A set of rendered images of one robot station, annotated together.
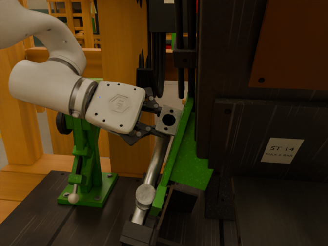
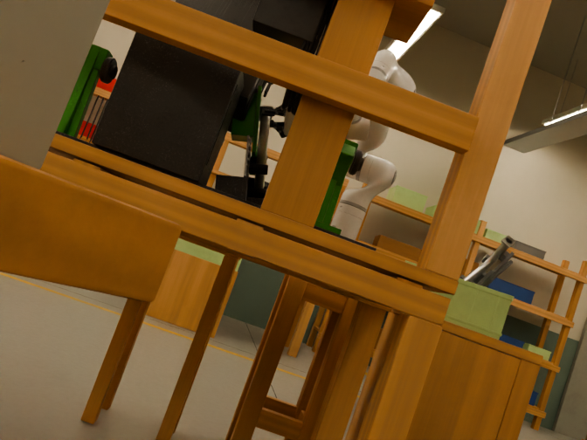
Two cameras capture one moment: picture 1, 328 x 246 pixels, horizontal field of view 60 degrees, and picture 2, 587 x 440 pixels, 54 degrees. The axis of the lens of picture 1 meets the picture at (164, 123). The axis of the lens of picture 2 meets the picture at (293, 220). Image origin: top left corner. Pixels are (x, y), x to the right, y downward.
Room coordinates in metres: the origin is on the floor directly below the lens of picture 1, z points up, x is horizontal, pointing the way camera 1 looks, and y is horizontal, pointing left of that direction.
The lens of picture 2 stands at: (2.30, -0.14, 0.75)
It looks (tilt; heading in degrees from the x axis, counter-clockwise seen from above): 5 degrees up; 170
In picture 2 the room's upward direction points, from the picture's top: 20 degrees clockwise
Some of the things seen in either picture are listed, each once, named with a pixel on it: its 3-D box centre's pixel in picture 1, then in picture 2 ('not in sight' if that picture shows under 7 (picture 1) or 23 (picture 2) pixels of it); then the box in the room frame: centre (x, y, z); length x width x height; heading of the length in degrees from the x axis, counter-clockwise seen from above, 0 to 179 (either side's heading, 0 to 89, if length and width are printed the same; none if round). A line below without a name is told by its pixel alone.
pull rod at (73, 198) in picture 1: (74, 190); not in sight; (0.62, 0.23, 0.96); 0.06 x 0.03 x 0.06; 172
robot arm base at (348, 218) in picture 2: not in sight; (344, 228); (-0.02, 0.50, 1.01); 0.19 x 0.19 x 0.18
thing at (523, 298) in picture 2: not in sight; (449, 302); (-4.44, 3.34, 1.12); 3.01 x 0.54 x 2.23; 86
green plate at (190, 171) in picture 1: (192, 143); (247, 120); (0.48, -0.05, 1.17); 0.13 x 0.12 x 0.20; 82
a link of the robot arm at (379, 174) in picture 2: not in sight; (369, 184); (0.00, 0.54, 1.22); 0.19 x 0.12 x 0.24; 65
